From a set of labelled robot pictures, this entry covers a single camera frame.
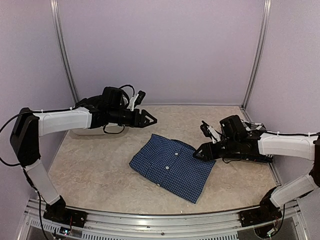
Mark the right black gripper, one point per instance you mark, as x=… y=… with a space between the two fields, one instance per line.
x=206 y=153

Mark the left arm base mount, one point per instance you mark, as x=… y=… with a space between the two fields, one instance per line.
x=66 y=216

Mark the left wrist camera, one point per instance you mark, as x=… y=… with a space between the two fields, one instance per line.
x=136 y=100

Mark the left aluminium frame post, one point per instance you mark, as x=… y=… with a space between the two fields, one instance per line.
x=54 y=5

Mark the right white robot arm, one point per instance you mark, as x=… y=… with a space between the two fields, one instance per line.
x=300 y=145

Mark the front aluminium rail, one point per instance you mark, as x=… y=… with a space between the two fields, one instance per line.
x=104 y=225

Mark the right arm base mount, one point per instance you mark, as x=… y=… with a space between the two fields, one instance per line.
x=262 y=214

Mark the black striped shirt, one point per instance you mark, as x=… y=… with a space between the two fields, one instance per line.
x=94 y=101

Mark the right aluminium frame post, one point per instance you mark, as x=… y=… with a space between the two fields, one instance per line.
x=258 y=53

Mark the blue checked long sleeve shirt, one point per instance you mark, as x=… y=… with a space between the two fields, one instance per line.
x=169 y=163

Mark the white plastic basket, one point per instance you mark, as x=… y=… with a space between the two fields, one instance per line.
x=110 y=129

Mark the black white plaid folded shirt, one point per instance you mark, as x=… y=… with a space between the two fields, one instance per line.
x=249 y=145

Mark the aluminium frame post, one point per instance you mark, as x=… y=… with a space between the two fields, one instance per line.
x=258 y=53
x=54 y=5

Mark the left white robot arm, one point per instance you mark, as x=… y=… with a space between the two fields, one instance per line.
x=113 y=106

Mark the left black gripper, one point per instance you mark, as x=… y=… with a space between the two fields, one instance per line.
x=142 y=118

